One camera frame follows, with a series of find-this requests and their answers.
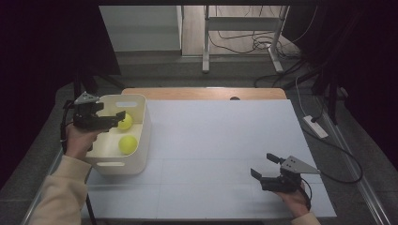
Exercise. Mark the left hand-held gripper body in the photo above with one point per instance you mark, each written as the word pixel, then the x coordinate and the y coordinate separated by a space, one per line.
pixel 84 120

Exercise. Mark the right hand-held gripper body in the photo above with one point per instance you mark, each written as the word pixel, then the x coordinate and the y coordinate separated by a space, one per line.
pixel 294 165

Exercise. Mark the yellow tennis ball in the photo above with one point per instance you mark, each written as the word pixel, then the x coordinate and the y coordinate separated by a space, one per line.
pixel 126 122
pixel 127 144

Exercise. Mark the white plastic storage bin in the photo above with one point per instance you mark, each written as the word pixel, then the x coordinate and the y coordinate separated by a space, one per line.
pixel 139 150

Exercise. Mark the person's left hand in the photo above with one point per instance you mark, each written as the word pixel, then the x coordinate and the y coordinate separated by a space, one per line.
pixel 76 142

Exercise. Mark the person's right hand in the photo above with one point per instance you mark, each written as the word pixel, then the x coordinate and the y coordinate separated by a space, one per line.
pixel 295 203

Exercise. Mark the white power strip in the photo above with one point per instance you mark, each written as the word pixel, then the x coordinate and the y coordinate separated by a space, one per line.
pixel 316 127

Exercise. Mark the white board table cover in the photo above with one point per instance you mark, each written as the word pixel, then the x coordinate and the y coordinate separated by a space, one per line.
pixel 203 175

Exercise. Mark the wooden table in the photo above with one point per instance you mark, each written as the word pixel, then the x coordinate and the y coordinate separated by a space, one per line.
pixel 187 93

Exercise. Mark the dark curtain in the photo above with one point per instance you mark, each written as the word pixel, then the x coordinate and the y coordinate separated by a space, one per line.
pixel 369 62
pixel 37 62

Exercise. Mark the white cabinet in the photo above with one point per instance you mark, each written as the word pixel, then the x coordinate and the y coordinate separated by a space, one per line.
pixel 140 28

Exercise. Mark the metal floor rail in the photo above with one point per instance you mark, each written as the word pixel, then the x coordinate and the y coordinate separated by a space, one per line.
pixel 33 212
pixel 366 187

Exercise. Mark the white desk frame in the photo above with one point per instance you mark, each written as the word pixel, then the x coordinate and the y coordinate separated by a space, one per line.
pixel 241 23

